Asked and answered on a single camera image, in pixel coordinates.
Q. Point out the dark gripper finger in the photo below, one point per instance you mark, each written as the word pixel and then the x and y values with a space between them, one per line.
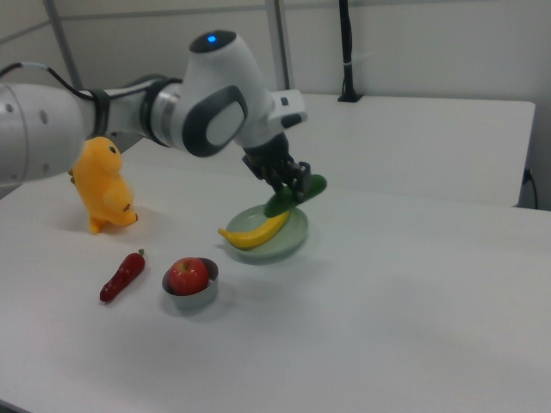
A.
pixel 282 183
pixel 302 180

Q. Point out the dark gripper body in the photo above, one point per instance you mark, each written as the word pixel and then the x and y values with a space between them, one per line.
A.
pixel 269 155

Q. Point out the green cucumber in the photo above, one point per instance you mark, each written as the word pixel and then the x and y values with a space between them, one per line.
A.
pixel 317 185

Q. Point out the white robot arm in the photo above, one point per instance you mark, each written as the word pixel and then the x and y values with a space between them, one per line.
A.
pixel 219 77

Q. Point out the small grey metal bowl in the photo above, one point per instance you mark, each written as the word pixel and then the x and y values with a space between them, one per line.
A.
pixel 193 301

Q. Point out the pale green plate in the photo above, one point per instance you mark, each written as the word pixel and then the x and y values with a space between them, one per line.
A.
pixel 293 232

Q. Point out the yellow banana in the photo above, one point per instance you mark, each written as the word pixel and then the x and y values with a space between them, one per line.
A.
pixel 254 239

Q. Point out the black pole with clamp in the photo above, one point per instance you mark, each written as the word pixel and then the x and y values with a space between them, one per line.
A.
pixel 347 51

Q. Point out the red apple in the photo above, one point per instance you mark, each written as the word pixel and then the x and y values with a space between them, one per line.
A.
pixel 188 275

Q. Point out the orange plush toy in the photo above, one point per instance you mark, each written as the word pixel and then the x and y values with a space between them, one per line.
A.
pixel 101 180

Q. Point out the red chili pepper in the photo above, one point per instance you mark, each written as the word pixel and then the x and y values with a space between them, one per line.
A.
pixel 122 275

